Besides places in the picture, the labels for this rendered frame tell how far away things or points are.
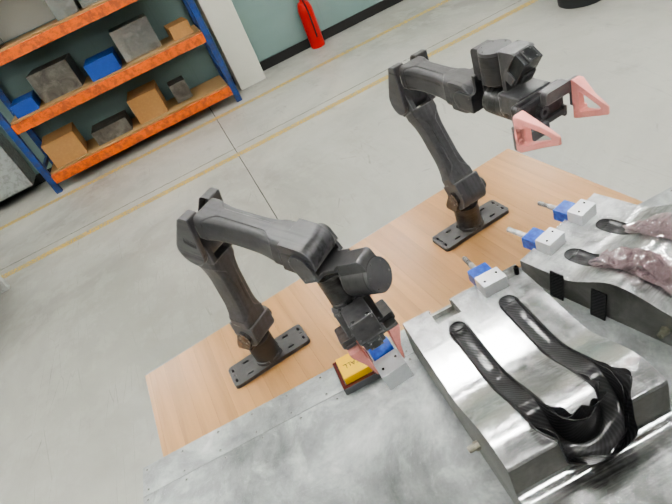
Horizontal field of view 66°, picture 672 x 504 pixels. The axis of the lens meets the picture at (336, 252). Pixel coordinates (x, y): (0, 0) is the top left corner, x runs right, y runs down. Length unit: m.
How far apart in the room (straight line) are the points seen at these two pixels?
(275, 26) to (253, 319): 5.29
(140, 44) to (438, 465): 5.05
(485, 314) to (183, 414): 0.71
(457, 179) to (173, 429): 0.86
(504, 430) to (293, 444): 0.44
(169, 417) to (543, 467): 0.82
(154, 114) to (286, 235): 4.92
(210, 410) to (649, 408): 0.86
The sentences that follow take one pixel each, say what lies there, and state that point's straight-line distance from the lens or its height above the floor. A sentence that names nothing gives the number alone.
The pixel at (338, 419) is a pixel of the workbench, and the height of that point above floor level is 0.80.
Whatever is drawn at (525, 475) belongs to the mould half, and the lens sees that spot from 0.84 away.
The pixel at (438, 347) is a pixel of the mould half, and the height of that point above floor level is 0.89.
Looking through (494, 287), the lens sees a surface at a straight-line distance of 1.05.
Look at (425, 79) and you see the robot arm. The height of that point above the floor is 1.22.
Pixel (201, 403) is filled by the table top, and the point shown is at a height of 0.80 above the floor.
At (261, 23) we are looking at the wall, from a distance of 6.18.
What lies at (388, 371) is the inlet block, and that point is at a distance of 0.92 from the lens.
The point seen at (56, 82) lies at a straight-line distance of 5.67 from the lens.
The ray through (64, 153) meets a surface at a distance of 5.78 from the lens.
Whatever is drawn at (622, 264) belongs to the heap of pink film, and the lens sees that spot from 1.07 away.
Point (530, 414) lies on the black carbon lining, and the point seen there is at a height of 0.91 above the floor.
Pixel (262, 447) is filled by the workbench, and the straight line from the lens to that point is 1.12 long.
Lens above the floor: 1.65
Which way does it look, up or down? 36 degrees down
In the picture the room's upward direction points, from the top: 25 degrees counter-clockwise
